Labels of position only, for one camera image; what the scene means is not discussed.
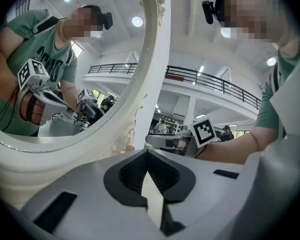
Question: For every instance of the ceiling tube light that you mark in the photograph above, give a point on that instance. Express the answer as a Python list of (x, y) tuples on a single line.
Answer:
[(201, 69)]

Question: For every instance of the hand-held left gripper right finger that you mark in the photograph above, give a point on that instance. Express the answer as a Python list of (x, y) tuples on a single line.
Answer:
[(210, 196)]

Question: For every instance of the person's right forearm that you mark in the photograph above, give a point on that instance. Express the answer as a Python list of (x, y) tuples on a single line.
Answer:
[(235, 149)]

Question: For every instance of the black head-mounted camera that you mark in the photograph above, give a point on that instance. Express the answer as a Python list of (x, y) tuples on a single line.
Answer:
[(208, 12)]

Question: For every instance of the person's right hand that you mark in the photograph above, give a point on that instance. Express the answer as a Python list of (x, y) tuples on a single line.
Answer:
[(181, 144)]

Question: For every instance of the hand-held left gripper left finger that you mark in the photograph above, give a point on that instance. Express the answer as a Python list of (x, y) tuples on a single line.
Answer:
[(85, 196)]

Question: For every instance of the person's head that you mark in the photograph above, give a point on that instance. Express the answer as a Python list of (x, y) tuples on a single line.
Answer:
[(252, 14)]

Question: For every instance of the white ornate vanity mirror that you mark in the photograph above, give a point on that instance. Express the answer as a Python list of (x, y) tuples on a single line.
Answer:
[(150, 71)]

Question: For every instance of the black mezzanine railing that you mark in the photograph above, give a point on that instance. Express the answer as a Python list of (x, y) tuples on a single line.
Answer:
[(215, 80)]

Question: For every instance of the round ceiling lamp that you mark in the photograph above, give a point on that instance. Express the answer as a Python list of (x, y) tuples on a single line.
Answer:
[(225, 34), (271, 61)]

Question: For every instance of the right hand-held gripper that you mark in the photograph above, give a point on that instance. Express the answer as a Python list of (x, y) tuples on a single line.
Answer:
[(203, 131)]

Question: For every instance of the person's green shirt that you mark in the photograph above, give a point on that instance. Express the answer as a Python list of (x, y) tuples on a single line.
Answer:
[(265, 109)]

